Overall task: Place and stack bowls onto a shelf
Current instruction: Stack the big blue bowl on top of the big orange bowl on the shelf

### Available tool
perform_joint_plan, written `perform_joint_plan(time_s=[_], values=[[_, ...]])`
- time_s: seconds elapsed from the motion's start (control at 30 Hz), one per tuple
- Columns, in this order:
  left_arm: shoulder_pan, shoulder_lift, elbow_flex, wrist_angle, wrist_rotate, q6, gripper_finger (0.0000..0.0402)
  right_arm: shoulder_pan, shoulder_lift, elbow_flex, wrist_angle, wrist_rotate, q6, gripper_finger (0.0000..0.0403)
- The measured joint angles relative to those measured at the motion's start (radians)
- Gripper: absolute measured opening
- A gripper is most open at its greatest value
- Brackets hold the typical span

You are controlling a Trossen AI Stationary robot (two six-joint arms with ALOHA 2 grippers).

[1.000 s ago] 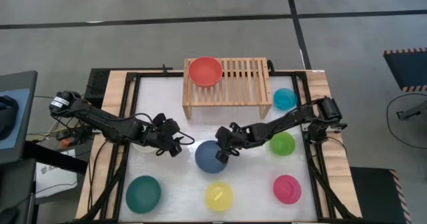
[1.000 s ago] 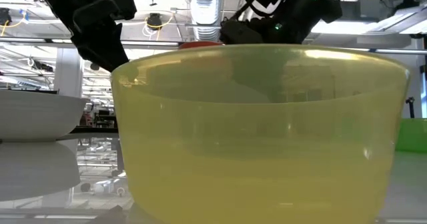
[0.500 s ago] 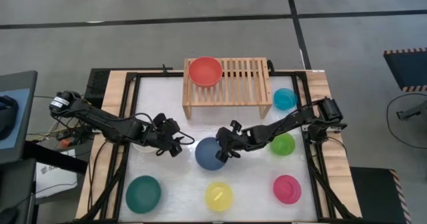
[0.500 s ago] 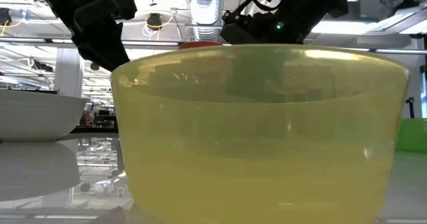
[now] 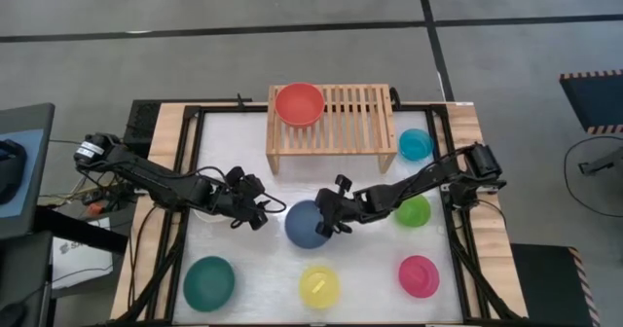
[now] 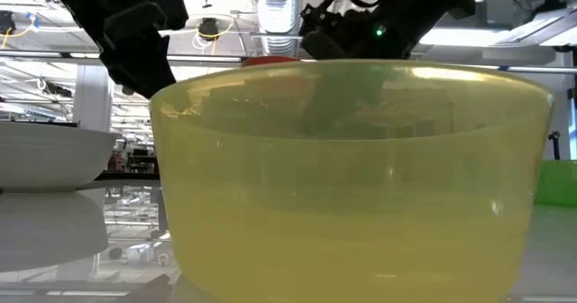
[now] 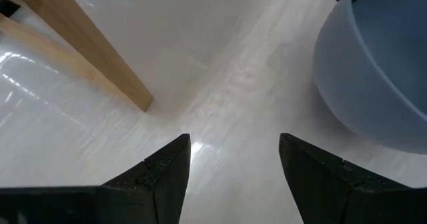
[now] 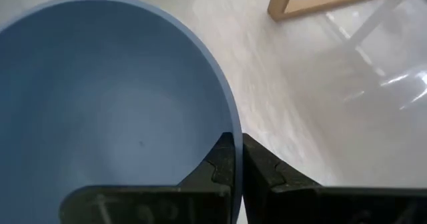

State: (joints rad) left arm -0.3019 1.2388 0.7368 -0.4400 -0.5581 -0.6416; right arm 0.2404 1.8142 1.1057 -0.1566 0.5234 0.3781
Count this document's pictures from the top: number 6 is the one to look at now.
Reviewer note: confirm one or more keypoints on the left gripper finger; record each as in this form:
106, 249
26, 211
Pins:
124, 75
158, 79

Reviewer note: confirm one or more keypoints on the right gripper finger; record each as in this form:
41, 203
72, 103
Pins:
322, 46

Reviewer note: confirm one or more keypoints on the coral large bowl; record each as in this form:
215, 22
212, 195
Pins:
270, 61

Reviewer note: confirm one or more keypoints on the white large bowl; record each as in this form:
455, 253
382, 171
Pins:
45, 158

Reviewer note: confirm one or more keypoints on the translucent yellow small bowl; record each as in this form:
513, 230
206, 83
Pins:
351, 204

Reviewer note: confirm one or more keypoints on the translucent green small bowl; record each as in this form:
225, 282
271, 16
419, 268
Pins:
559, 181

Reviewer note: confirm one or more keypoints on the white building column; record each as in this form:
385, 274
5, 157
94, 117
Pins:
92, 104

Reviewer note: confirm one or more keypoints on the grey horizontal pipe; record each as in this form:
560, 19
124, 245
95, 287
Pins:
203, 60

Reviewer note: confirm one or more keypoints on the black tripod stand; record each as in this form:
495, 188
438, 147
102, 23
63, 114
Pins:
555, 145

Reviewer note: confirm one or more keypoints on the silver ventilation duct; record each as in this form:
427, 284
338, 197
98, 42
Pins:
277, 14

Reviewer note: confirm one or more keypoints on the black overhead camera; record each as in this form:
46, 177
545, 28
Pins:
208, 28

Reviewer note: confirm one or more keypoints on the black aluminium table frame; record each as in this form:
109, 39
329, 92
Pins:
130, 175

